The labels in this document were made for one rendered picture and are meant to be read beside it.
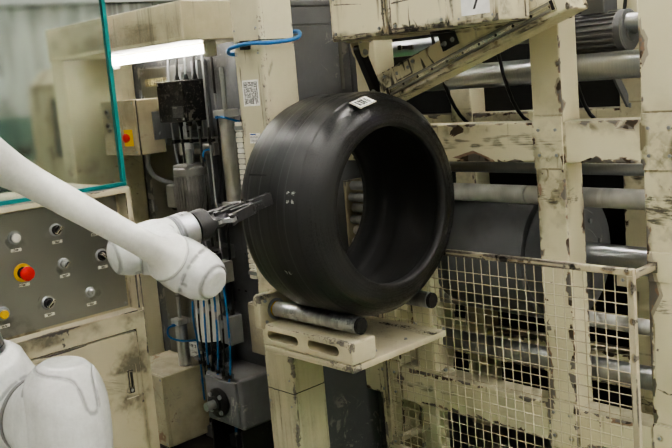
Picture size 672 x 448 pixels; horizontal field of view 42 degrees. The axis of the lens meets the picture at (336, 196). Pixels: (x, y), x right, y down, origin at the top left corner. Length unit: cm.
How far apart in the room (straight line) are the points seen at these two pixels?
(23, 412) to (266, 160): 86
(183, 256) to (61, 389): 34
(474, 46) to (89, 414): 139
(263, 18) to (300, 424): 119
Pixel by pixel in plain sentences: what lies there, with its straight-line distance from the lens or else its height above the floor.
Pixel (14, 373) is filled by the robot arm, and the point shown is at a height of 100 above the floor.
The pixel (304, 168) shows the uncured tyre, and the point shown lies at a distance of 211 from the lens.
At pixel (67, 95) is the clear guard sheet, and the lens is 258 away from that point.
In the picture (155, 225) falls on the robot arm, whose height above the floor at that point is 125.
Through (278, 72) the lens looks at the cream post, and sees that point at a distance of 251.
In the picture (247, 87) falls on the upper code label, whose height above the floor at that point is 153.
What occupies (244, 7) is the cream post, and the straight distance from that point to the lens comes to 253.
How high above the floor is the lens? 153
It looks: 8 degrees down
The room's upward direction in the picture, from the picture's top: 5 degrees counter-clockwise
